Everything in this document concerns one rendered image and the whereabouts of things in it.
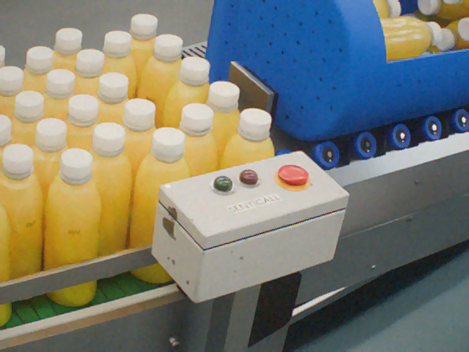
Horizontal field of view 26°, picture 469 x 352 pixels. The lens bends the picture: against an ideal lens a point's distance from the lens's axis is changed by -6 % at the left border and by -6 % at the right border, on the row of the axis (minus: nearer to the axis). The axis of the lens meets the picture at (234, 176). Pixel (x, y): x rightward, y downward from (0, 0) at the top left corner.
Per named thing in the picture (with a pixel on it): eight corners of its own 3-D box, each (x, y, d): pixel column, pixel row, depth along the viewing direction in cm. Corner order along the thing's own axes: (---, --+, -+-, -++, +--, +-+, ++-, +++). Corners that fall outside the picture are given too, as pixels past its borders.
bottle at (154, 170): (126, 282, 135) (137, 161, 124) (126, 248, 140) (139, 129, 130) (180, 287, 136) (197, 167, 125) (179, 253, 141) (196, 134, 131)
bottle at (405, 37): (360, 69, 150) (445, 54, 159) (352, 22, 149) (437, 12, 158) (330, 70, 156) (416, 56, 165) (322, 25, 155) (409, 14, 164)
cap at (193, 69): (203, 85, 142) (205, 73, 141) (176, 78, 142) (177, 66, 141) (211, 72, 145) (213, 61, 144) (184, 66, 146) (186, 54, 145)
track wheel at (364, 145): (374, 127, 159) (367, 128, 161) (353, 132, 157) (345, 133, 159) (381, 156, 160) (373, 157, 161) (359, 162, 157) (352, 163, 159)
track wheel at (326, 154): (337, 136, 155) (330, 137, 157) (314, 142, 153) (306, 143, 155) (344, 166, 156) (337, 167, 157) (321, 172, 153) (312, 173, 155)
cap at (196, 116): (201, 113, 136) (203, 101, 135) (217, 129, 133) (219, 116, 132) (174, 119, 134) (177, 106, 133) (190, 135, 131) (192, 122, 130)
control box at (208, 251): (333, 261, 129) (351, 192, 123) (194, 305, 118) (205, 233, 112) (286, 215, 135) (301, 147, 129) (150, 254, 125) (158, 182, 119)
